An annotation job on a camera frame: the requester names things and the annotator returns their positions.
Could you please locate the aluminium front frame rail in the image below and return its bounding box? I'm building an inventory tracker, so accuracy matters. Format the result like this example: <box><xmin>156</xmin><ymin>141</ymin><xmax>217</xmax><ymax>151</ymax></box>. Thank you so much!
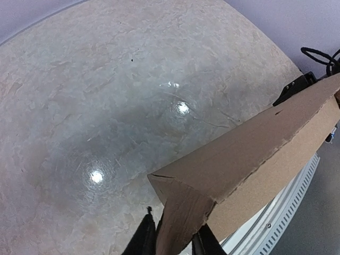
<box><xmin>220</xmin><ymin>154</ymin><xmax>320</xmax><ymax>255</ymax></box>

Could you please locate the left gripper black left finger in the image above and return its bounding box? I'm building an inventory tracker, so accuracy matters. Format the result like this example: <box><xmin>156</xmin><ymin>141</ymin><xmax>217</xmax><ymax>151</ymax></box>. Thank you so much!
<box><xmin>124</xmin><ymin>206</ymin><xmax>156</xmax><ymax>255</ymax></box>

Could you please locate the brown cardboard box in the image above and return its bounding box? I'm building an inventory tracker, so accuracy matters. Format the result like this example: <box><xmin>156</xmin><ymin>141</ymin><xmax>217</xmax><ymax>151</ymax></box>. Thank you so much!
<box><xmin>148</xmin><ymin>75</ymin><xmax>339</xmax><ymax>254</ymax></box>

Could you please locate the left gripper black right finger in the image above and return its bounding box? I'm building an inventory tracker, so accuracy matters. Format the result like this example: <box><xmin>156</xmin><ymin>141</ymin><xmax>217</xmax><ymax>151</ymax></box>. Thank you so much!
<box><xmin>191</xmin><ymin>224</ymin><xmax>226</xmax><ymax>255</ymax></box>

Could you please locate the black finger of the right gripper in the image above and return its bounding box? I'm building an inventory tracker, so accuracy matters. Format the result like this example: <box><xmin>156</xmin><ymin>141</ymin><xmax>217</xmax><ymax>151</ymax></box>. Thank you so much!
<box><xmin>273</xmin><ymin>72</ymin><xmax>317</xmax><ymax>106</ymax></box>

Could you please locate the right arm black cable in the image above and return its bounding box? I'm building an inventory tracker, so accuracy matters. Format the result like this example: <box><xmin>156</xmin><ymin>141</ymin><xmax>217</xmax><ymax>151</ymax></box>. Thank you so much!
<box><xmin>300</xmin><ymin>47</ymin><xmax>340</xmax><ymax>78</ymax></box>

